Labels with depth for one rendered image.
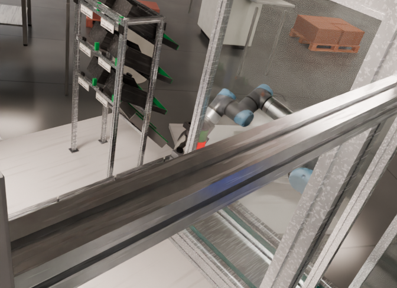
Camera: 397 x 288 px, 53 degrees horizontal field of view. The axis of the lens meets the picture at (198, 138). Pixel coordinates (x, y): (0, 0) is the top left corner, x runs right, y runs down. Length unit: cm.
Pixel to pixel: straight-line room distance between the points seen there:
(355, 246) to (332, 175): 286
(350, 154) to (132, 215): 40
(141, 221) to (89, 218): 3
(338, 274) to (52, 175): 210
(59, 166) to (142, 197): 181
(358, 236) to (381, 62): 307
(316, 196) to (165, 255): 112
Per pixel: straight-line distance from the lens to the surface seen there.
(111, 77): 176
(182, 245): 166
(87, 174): 197
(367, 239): 357
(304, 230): 65
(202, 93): 129
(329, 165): 58
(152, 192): 22
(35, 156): 208
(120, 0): 163
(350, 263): 328
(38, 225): 20
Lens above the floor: 214
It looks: 33 degrees down
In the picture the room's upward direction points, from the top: 14 degrees clockwise
